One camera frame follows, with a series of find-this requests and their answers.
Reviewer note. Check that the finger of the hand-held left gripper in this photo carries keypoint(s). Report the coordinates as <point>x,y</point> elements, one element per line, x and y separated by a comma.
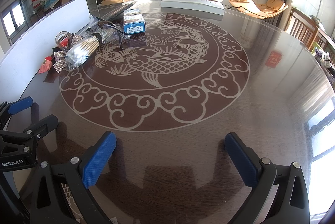
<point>21,106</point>
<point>44,123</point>

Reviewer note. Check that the dining table blue tablecloth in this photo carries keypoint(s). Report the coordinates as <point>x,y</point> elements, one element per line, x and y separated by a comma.
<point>51,3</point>

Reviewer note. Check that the white board panel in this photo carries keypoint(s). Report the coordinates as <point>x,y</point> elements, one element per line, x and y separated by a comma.
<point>47,22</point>

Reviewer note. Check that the clear glass bottle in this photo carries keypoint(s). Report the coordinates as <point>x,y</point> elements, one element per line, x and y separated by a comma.
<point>62,41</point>

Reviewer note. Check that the clear plastic packaging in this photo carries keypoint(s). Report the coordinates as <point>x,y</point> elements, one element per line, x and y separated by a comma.
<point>121,42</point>

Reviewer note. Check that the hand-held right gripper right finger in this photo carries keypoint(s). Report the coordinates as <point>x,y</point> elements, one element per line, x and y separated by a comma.
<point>240,158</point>

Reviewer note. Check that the wooden slatted chair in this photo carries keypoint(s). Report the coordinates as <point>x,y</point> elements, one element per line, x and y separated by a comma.
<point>301,28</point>

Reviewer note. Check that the window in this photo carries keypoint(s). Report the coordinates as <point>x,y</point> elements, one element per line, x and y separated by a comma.
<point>14,18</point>

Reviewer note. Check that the rhinestone strip hair clip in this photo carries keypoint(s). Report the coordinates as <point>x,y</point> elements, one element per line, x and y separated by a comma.
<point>76,39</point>

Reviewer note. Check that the clear plastic bag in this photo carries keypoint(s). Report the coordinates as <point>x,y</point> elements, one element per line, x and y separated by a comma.
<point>104,35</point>

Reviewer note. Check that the orange lounge chair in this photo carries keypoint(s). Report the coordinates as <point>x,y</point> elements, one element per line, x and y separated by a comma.
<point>257,5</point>

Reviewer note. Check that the rhinestone bow hair clip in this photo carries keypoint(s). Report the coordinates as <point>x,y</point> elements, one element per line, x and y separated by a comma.
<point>59,63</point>

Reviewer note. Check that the cotton swab pack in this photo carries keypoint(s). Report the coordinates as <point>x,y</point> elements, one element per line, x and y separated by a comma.
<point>81,50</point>

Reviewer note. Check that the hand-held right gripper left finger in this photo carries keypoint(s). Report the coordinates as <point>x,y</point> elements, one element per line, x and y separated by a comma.
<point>98,158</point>

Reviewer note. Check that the blue white medicine box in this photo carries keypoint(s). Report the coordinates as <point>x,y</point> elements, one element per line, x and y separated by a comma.
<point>133,22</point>

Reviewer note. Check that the orange phone case packet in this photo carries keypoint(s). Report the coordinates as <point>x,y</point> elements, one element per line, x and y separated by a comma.
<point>46,65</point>

